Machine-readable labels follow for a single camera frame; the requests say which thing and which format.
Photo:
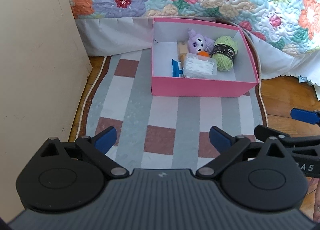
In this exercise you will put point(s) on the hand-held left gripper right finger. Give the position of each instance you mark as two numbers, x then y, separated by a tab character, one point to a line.
220	137

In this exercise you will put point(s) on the person's right hand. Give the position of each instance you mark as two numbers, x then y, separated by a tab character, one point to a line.
315	195

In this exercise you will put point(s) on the blue wet wipes packet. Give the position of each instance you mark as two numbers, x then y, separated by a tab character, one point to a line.
177	68

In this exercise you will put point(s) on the pink cardboard box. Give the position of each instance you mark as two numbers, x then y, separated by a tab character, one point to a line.
200	87

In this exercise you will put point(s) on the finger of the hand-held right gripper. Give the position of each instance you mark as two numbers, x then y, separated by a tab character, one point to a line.
300	142
305	116

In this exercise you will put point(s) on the beige bottle with gold cap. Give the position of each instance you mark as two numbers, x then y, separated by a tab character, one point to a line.
182	49

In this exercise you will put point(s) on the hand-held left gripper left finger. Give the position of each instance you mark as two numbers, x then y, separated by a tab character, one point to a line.
106	139

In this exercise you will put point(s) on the purple plush toy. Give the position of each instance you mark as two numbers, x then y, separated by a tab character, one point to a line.
197	43

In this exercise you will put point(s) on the white bed skirt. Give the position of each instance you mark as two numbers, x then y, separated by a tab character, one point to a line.
112	34

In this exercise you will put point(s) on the checkered grey and brown rug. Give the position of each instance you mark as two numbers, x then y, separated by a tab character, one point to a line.
155	114

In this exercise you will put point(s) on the clear box of floss picks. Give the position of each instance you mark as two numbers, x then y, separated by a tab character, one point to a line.
200	66

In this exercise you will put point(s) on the orange makeup sponge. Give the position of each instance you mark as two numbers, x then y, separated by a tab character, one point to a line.
203	54

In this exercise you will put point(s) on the green yarn ball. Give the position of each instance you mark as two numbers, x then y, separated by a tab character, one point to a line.
222	62

